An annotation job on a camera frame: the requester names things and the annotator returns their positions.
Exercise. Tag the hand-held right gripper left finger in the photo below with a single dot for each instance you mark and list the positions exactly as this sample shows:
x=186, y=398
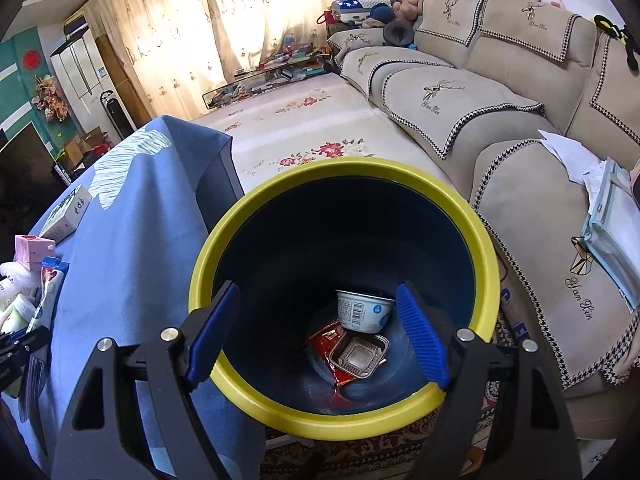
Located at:
x=215, y=335

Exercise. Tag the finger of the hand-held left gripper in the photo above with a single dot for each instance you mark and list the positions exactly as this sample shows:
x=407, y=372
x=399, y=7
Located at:
x=35, y=337
x=10, y=372

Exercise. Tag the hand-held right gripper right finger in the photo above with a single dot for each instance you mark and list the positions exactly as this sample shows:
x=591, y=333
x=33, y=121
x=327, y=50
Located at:
x=420, y=335

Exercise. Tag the yellow rimmed dark bin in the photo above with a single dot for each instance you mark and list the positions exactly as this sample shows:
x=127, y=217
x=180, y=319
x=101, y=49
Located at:
x=325, y=230

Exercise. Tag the white plastic packet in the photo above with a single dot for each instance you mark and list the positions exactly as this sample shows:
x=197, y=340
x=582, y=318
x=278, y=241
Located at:
x=15, y=305

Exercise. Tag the blue white snack packet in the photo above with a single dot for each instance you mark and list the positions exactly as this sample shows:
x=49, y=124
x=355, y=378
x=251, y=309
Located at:
x=50, y=290

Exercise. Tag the white yogurt cup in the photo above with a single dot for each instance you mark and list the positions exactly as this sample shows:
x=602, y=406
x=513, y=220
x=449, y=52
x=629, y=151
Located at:
x=362, y=310

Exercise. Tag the silver foil tray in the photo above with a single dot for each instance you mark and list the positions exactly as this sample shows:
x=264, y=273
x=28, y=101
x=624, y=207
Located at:
x=357, y=355

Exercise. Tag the pink small box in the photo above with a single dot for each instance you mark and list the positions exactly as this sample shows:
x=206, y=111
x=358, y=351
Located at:
x=32, y=252

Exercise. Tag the red snack wrapper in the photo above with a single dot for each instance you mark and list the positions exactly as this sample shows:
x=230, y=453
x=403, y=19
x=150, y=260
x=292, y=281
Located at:
x=322, y=342

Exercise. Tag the blue tablecloth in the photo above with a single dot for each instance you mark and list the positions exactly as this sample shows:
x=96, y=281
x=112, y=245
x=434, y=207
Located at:
x=140, y=240

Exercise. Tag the brown patterned carpet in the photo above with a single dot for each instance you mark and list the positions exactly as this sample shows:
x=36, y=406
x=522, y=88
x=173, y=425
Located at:
x=380, y=452

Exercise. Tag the white printed box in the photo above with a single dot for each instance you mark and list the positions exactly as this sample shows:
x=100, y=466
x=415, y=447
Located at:
x=65, y=215

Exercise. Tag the black television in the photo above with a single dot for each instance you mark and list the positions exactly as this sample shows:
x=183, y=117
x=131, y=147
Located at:
x=25, y=185

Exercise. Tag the brown cardboard box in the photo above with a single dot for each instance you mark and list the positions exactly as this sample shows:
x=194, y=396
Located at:
x=87, y=145

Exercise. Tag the beige floral rug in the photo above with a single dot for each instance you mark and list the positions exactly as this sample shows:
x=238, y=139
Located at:
x=310, y=120

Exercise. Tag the beige embroidered sofa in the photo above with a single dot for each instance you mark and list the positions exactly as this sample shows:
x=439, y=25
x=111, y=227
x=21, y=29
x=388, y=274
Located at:
x=500, y=110

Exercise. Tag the cluttered shelf of books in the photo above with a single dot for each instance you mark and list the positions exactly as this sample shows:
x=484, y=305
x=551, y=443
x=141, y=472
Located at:
x=225, y=96

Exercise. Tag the artificial flower bunch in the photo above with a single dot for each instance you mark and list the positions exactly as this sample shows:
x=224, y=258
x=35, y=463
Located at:
x=50, y=97

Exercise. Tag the white tall cabinet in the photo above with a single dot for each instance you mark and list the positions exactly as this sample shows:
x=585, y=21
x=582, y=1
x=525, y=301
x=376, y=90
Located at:
x=77, y=80

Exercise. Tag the pile of books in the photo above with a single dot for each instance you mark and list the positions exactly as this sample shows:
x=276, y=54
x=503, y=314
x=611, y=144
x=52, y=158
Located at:
x=295, y=60

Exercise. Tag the dark grey neck pillow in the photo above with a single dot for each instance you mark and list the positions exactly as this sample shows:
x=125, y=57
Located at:
x=398, y=32

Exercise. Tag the beige embroidered curtain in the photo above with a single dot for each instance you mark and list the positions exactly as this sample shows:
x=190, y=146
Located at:
x=200, y=25

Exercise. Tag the blue round cushion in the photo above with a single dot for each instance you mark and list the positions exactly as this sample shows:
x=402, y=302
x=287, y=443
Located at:
x=382, y=12

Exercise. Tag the pink plush toy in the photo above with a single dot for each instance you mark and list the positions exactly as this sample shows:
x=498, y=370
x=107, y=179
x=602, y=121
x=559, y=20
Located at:
x=407, y=2

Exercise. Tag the blue star print case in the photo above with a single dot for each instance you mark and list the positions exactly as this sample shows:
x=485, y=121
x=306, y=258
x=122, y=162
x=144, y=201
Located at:
x=350, y=9

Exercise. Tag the yellow black plush toy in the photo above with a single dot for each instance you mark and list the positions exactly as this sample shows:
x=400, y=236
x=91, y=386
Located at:
x=617, y=35

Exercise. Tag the red round wall decoration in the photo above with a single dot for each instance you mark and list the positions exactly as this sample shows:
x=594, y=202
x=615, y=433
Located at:
x=31, y=60

